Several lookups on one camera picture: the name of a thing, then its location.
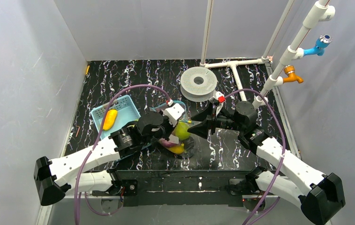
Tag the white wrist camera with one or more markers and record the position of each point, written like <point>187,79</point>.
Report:
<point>174,111</point>
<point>217,99</point>

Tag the orange plastic tap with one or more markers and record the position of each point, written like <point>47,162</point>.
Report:
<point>291,76</point>

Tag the light blue plastic basket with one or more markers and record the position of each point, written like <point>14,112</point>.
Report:
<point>127,112</point>

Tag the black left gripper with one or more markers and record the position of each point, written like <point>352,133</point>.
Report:
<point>171,131</point>

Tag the clear zip top bag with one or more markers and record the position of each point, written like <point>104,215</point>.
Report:
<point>181,142</point>

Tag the orange yellow toy mango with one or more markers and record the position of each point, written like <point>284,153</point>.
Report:
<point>110,119</point>

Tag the white perforated filament spool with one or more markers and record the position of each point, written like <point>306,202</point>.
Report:
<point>198,84</point>

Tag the green toy pear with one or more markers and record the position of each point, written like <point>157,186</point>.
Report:
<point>181,131</point>

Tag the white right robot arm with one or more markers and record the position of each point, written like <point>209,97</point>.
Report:
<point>319,196</point>

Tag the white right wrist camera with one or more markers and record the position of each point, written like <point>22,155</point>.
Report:
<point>217,99</point>

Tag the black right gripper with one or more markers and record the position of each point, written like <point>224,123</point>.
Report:
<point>211,123</point>

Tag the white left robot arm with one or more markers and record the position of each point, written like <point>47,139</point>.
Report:
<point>55,178</point>

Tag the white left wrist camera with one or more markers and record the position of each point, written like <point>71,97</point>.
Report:
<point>174,111</point>

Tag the white PVC pipe frame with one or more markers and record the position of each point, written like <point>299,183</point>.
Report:
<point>320,12</point>

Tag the blue plastic tap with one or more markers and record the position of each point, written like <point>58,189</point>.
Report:
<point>319,48</point>

